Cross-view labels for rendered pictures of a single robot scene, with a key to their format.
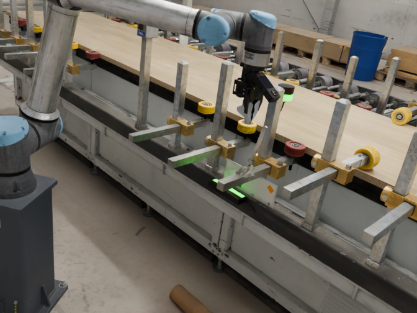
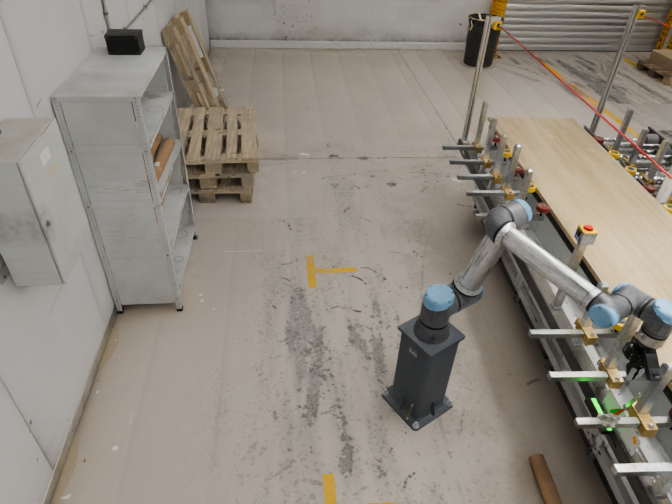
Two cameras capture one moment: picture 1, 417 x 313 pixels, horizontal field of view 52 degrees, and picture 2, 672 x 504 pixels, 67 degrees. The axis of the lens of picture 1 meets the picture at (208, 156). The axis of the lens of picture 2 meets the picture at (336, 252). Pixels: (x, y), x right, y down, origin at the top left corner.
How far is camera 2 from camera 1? 109 cm
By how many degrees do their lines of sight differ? 39
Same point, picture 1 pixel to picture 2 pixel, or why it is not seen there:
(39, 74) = (472, 265)
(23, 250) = (426, 378)
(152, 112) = not seen: hidden behind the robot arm
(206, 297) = (563, 477)
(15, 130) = (443, 303)
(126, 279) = (500, 423)
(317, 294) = not seen: outside the picture
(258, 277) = (619, 491)
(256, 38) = (651, 326)
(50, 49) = (484, 254)
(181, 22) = (578, 298)
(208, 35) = (597, 319)
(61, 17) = not seen: hidden behind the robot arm
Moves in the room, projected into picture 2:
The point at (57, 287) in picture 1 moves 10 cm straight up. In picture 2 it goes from (444, 403) to (447, 393)
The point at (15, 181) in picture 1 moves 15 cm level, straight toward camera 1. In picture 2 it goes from (433, 333) to (428, 354)
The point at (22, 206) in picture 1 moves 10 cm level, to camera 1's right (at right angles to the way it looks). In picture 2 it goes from (432, 353) to (448, 364)
